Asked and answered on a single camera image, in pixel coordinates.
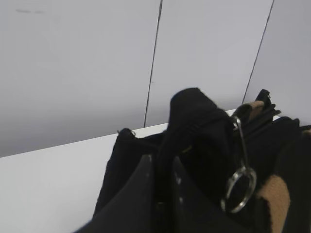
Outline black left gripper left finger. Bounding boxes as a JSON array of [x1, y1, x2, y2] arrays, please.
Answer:
[[80, 155, 154, 233]]

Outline black canvas tote bag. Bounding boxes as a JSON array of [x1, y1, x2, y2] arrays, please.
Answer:
[[93, 88, 311, 233]]

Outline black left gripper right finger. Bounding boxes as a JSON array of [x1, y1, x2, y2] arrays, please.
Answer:
[[172, 157, 245, 233]]

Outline silver zipper pull ring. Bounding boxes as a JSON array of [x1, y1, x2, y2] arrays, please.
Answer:
[[220, 115, 257, 214]]

